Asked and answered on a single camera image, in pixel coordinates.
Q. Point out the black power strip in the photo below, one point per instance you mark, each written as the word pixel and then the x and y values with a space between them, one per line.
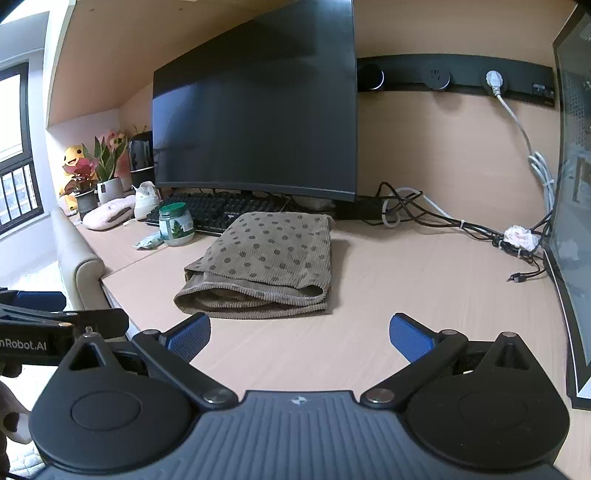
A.
pixel 358 208

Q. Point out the black computer monitor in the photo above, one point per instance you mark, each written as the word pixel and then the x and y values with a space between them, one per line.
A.
pixel 258 106

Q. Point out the potted plant in white pot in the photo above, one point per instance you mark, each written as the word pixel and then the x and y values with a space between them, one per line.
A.
pixel 110 177

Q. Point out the black keyboard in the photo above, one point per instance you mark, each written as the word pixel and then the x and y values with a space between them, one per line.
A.
pixel 217 212

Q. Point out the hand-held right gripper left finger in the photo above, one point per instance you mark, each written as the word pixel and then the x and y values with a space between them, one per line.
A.
pixel 189 336

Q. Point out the small green white packet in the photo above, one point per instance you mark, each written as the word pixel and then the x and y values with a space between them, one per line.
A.
pixel 150 241

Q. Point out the white computer case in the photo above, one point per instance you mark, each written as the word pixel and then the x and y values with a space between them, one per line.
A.
pixel 575 207

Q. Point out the white quilted bedding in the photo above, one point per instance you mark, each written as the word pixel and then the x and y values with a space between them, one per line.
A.
pixel 21 461

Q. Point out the white sneaker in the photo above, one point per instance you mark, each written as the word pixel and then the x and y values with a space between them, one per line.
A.
pixel 147 203

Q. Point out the round black track socket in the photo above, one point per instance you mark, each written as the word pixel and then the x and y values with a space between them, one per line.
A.
pixel 435 77

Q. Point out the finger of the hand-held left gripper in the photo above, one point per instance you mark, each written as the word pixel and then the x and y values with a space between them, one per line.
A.
pixel 108 322
pixel 32 300

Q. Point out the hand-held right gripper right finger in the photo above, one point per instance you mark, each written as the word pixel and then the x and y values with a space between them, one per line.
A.
pixel 410 339

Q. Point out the black framed window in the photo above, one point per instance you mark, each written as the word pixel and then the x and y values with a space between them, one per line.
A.
pixel 18 184

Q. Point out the person's left hand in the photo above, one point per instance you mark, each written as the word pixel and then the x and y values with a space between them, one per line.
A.
pixel 11 410

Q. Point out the yellow plush toy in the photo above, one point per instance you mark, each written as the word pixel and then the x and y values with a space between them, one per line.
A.
pixel 73 157

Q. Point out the beige sofa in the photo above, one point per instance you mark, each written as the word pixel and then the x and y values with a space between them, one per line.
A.
pixel 78 258

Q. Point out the crumpled white tissue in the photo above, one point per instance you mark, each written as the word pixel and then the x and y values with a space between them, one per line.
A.
pixel 519 236

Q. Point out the black wall power track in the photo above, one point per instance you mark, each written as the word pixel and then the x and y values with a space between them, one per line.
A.
pixel 461 67

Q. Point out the olive polka dot garment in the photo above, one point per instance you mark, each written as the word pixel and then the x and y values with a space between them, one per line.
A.
pixel 268 263

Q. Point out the round black track adapter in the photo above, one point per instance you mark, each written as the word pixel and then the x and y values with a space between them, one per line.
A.
pixel 371 77

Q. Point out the black kettle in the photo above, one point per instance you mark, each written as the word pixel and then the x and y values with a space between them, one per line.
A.
pixel 141 157

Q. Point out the pink plush slipper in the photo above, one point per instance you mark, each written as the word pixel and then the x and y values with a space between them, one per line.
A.
pixel 108 214

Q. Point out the red plant in dark pot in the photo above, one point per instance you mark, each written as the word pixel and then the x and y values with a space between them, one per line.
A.
pixel 84 184

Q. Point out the glass jar with green lid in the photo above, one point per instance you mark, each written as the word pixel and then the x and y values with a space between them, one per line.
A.
pixel 176 226

